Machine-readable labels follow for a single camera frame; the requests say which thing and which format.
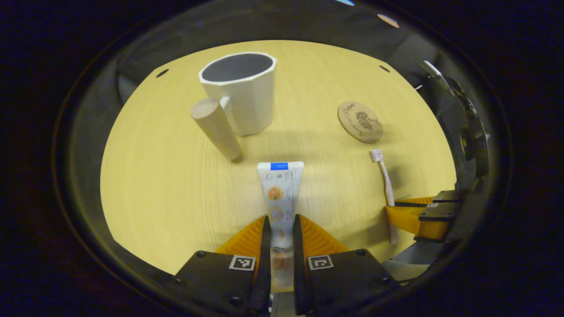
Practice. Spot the round wooden coaster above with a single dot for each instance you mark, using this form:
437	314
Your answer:
359	122

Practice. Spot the pale pink toothbrush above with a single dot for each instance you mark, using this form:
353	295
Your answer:
387	185

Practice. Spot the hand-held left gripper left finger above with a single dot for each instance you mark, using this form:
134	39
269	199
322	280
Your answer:
265	264

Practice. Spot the white toothpaste tube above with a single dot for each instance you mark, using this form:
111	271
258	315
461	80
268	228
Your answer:
281	189

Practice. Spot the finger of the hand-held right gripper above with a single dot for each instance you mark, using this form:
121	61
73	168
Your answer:
440	213
449	196

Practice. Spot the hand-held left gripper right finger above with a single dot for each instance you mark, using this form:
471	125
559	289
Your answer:
299	264

